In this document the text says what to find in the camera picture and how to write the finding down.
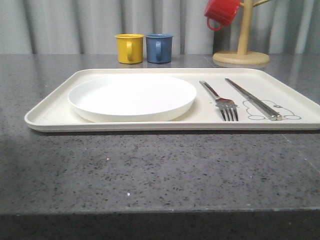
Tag white round plate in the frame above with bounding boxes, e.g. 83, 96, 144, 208
68, 74, 197, 123

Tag silver metal chopstick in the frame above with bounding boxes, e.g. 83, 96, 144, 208
225, 78, 282, 121
224, 78, 283, 121

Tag red mug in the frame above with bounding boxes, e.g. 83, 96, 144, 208
204, 0, 241, 31

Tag cream rabbit print tray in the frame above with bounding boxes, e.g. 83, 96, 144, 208
24, 68, 320, 132

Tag wooden mug tree stand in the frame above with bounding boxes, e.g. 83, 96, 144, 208
212, 0, 270, 65

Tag yellow mug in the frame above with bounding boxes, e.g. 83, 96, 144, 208
114, 33, 144, 64

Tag blue mug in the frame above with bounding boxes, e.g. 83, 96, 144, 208
145, 33, 173, 64

